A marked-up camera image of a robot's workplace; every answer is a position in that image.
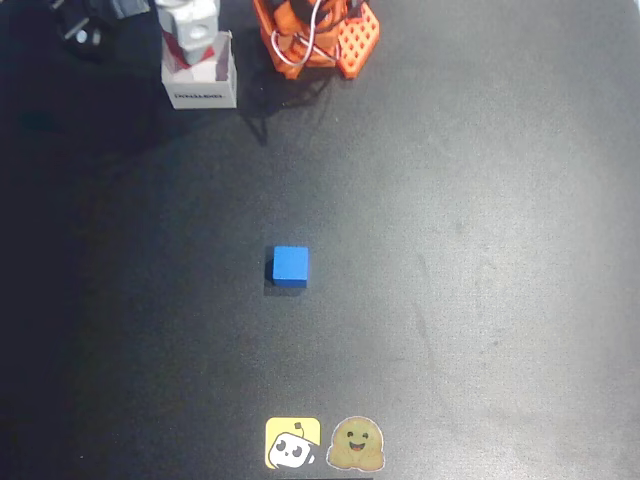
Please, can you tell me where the white cable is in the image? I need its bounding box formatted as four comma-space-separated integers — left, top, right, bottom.
271, 0, 347, 67

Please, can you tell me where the white cardboard box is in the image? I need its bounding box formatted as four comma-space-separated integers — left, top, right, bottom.
160, 29, 238, 111

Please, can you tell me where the black gripper-mounted camera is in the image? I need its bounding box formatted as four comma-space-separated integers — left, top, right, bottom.
48, 0, 152, 63

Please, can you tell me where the yellow robot face sticker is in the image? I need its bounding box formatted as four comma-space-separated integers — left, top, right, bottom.
264, 416, 322, 470

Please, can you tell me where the hugging face emoji sticker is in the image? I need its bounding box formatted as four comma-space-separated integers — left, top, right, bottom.
326, 415, 386, 472

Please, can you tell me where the blue cube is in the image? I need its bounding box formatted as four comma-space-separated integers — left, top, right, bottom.
271, 245, 311, 289

